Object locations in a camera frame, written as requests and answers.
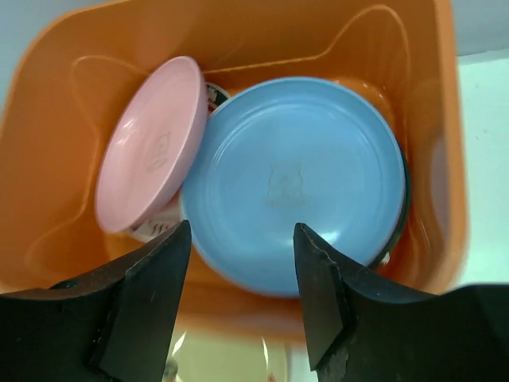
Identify small beige patterned plate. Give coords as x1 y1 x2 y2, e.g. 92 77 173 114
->
162 329 289 382

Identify blue plastic plate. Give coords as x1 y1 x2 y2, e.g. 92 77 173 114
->
181 76 407 298

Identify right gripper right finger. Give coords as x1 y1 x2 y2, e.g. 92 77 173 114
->
293 223 508 381

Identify white plate orange sunburst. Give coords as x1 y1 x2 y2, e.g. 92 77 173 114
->
368 147 411 270

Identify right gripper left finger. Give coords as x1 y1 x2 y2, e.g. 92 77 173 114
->
1 221 192 382

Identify pink plastic plate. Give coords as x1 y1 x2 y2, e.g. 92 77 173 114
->
95 56 208 233

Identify white plate green rim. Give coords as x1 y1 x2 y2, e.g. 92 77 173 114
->
126 82 230 243

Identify orange plastic bin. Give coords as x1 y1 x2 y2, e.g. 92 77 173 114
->
0 0 472 343

